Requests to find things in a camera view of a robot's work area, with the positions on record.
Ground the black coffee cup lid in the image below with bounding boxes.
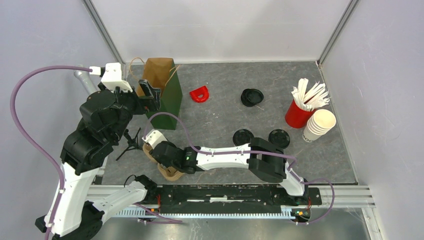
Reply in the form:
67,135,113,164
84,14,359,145
268,129,291,149

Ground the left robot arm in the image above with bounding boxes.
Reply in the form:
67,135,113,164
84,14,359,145
35,79,161,240

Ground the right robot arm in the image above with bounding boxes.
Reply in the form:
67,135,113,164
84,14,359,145
149,137,309,204

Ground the brown cardboard cup carrier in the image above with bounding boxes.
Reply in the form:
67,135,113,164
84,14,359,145
142,143,184,182

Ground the green paper bag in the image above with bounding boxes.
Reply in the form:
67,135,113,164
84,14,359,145
141,57,183,130

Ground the silver microphone on stand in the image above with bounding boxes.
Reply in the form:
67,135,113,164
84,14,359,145
62,66,141,167

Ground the stack of black lids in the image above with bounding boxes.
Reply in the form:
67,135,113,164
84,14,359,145
240,88,264,107

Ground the red plastic cup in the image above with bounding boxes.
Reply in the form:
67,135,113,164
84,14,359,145
284,100,317,129

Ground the stack of white paper cups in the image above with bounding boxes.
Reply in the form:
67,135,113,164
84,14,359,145
302,109,337,143

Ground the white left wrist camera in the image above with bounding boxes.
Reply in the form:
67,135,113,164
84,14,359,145
100,62,133,93

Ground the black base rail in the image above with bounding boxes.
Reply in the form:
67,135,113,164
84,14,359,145
158,184,323,214

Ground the red plastic ring tool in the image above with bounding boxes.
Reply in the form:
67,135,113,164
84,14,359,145
189,85,210,103

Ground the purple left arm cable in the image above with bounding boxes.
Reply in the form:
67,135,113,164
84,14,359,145
9,65,94,240

